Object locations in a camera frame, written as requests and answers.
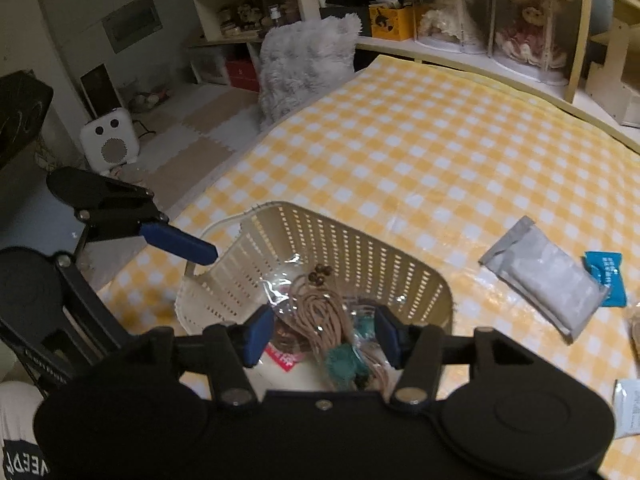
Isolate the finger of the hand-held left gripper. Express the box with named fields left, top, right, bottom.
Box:
left=46, top=166, right=218, bottom=267

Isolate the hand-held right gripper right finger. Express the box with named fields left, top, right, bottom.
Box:
left=375, top=305, right=538, bottom=408

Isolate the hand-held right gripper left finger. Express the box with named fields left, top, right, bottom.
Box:
left=130, top=305, right=275, bottom=408

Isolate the dark snack packet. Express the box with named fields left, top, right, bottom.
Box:
left=273, top=319, right=302, bottom=353

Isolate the red packet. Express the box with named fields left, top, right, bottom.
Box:
left=265, top=342, right=302, bottom=373

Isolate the clear bag of beige cords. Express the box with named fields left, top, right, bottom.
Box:
left=262, top=255, right=397, bottom=394

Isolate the cream plastic lattice basket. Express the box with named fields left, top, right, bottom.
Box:
left=175, top=201, right=455, bottom=391

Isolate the foam floor mat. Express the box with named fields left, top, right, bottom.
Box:
left=75, top=80, right=268, bottom=221

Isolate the white fan heater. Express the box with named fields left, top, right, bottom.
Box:
left=79, top=107, right=141, bottom=176

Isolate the person's white printed clothing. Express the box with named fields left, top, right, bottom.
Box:
left=0, top=381, right=49, bottom=480

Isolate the grey foil packet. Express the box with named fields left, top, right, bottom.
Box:
left=478, top=215, right=612, bottom=345

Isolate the clear storage box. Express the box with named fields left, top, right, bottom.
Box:
left=191, top=49, right=232, bottom=86

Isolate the red box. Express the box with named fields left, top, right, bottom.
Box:
left=225, top=59, right=262, bottom=93

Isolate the yellow checkered bedsheet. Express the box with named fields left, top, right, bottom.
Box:
left=97, top=54, right=640, bottom=480

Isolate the fluffy grey pillow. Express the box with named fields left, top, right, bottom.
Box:
left=257, top=12, right=362, bottom=130

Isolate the group of small figurines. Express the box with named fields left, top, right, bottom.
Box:
left=216, top=1, right=297, bottom=39

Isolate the white and blue packet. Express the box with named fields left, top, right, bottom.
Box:
left=612, top=377, right=640, bottom=442

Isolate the wooden headboard shelf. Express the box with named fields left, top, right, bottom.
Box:
left=189, top=0, right=640, bottom=155

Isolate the yellow printed box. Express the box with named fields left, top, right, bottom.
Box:
left=368, top=2, right=416, bottom=42

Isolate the white dress doll in case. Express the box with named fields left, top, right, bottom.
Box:
left=411, top=0, right=494, bottom=56

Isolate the pink dress doll in case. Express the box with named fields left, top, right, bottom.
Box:
left=492, top=0, right=587, bottom=87

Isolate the white wooden desk organizer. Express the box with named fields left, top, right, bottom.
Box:
left=585, top=16, right=640, bottom=129

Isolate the framed wall picture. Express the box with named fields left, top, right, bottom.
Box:
left=101, top=0, right=164, bottom=54

